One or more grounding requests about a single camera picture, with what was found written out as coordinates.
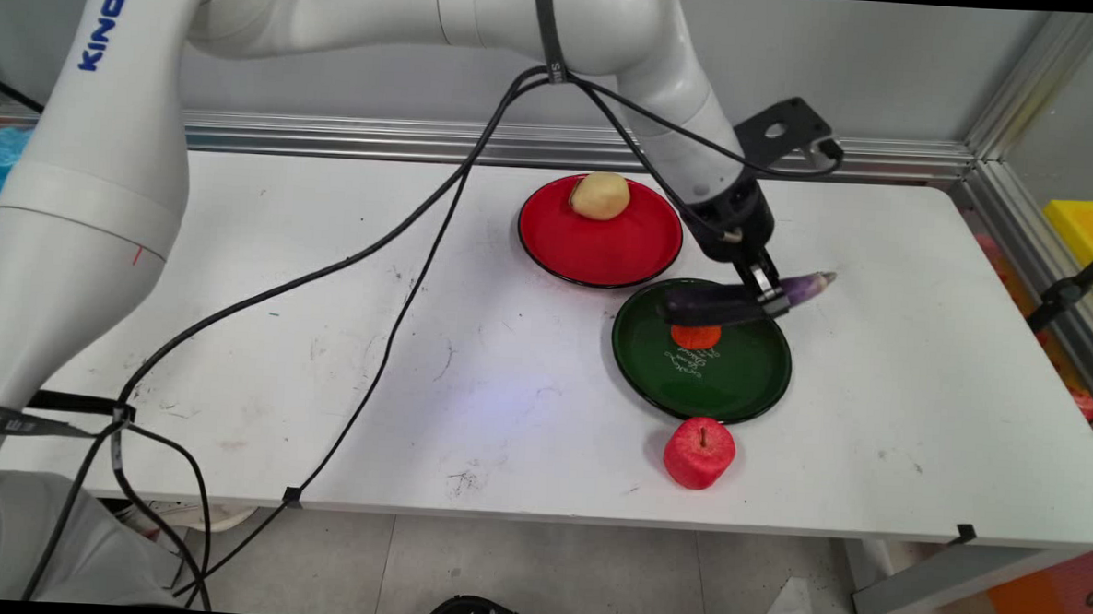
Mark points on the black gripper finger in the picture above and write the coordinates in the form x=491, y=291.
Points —
x=774, y=285
x=752, y=279

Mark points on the yellow plastic bin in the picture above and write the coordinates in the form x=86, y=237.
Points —
x=1085, y=234

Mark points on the orange carrot piece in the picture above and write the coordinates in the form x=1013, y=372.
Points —
x=696, y=337

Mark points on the black round floor object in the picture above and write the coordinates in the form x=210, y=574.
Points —
x=478, y=613

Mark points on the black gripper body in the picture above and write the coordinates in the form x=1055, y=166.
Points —
x=730, y=223

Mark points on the red apple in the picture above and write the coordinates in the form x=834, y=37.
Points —
x=699, y=454

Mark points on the black clamp bar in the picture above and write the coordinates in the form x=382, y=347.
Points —
x=1064, y=295

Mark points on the blue plastic bag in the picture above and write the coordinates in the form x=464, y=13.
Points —
x=7, y=163

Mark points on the purple eggplant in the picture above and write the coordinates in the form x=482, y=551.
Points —
x=708, y=305

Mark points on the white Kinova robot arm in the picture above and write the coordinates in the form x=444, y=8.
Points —
x=91, y=186

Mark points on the horizontal aluminium frame rail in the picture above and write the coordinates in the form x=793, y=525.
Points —
x=517, y=144

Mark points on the red round plate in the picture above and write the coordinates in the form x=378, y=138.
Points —
x=604, y=250

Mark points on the orange box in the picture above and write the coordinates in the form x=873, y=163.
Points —
x=1050, y=601

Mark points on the angled aluminium frame rail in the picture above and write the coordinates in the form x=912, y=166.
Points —
x=1039, y=227

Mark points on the grey table leg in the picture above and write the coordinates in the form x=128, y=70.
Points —
x=950, y=578

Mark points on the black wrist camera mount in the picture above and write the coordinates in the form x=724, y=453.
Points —
x=785, y=124

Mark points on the yellow potato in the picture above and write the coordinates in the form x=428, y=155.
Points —
x=599, y=197

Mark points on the green round plate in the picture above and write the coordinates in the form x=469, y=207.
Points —
x=728, y=379

